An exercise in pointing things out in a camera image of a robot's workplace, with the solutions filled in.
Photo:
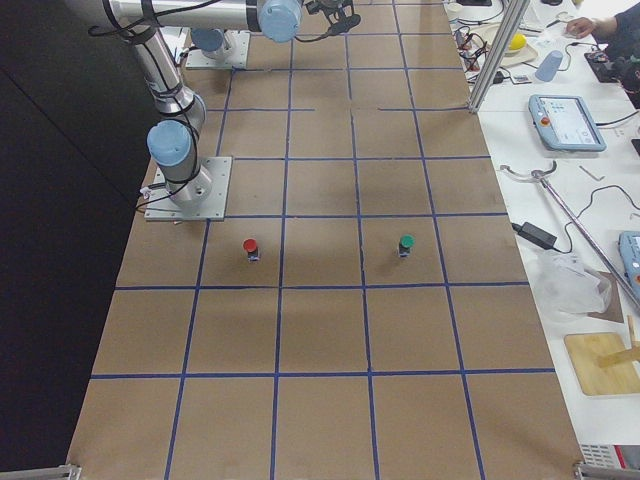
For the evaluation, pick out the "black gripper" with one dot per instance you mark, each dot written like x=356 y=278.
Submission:
x=336 y=15

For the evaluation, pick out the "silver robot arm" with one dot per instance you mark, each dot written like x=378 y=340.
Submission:
x=214 y=44
x=173 y=142

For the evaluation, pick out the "green push button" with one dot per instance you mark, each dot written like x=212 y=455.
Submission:
x=405 y=245

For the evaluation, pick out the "red push button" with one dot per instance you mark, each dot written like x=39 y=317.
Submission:
x=251 y=248

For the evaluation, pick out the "wooden board stand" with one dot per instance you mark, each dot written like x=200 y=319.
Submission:
x=603 y=364

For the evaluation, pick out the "person hand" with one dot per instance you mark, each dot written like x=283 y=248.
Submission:
x=581 y=27

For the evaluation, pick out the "yellow lemon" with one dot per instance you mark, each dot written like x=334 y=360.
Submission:
x=517 y=43

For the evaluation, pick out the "beige tray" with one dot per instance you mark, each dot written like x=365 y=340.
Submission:
x=485 y=35

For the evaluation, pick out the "blue plastic cup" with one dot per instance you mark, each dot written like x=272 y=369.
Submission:
x=549 y=66

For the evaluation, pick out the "blue teach pendant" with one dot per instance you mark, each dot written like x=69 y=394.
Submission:
x=628 y=245
x=564 y=123

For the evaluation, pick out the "black power adapter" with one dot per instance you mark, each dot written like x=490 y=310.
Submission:
x=537 y=236

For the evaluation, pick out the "clear plastic bag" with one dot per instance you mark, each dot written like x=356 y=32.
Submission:
x=563 y=283

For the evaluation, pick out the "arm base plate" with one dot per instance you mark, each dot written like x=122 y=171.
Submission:
x=195 y=60
x=204 y=197

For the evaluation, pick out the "aluminium frame post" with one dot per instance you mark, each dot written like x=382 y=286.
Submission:
x=514 y=11

